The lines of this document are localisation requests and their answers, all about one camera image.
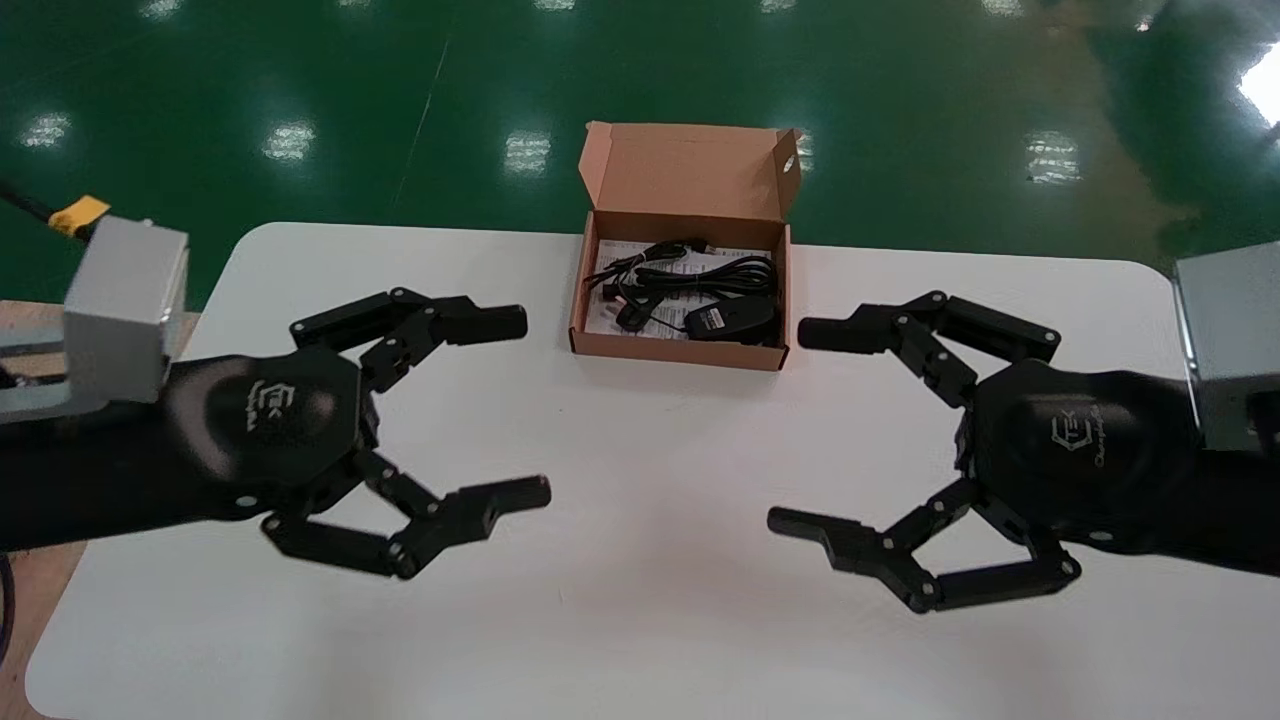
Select black power cord with plug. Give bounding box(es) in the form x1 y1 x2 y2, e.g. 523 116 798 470
600 255 779 336

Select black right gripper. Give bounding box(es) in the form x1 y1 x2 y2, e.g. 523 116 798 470
767 290 1280 615

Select black computer mouse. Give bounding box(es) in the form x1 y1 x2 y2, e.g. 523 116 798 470
683 298 779 347

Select white printed instruction sheet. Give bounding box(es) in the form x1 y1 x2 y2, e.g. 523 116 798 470
583 238 777 343

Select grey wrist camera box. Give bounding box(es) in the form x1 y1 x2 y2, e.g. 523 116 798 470
1172 240 1280 454
0 215 191 423

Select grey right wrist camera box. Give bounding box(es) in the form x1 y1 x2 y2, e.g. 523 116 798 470
1172 240 1280 454

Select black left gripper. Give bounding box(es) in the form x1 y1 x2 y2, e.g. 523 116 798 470
0 287 553 582

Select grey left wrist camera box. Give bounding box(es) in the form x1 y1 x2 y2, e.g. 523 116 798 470
0 215 191 423

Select yellow cable connector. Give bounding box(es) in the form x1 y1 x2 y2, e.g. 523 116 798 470
48 196 112 240

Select thin black USB cable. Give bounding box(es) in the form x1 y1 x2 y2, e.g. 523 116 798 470
598 238 714 301

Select brown cardboard storage box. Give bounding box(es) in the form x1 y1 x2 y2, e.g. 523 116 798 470
568 121 804 372

